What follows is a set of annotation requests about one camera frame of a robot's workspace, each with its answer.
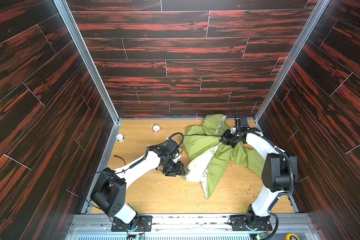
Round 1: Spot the green Snoopy zip jacket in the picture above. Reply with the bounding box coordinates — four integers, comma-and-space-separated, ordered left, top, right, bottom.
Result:
183, 114, 265, 199

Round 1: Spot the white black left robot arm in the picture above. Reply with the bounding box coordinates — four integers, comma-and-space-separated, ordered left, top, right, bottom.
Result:
90, 133, 187, 230

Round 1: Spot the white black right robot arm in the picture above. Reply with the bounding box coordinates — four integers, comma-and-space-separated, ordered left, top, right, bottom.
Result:
220, 107, 298, 230

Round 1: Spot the white red tape roll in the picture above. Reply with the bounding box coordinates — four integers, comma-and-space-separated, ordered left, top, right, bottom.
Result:
150, 125, 161, 135

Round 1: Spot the small white green-dot cap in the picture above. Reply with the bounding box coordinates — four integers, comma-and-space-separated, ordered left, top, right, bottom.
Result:
116, 134, 125, 142

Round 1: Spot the yellow round tape measure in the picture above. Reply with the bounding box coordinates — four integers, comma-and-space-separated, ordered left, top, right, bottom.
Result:
285, 233, 300, 240

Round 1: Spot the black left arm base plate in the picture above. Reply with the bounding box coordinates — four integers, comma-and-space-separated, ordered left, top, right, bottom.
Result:
111, 215, 153, 232

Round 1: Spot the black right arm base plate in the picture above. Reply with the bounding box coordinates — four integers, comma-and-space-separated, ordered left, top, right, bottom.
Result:
228, 214, 273, 232

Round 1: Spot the aluminium front frame rail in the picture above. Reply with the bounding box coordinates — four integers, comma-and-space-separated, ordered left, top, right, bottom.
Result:
64, 212, 323, 240

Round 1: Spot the aluminium corner post right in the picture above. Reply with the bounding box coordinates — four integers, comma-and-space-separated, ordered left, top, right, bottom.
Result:
254, 0, 330, 125

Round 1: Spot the aluminium corner post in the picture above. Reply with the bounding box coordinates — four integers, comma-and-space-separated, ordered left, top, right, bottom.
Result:
53, 0, 120, 125
254, 0, 330, 125

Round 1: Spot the aluminium corner post left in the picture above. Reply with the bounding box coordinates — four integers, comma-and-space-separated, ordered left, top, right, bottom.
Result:
53, 0, 120, 125

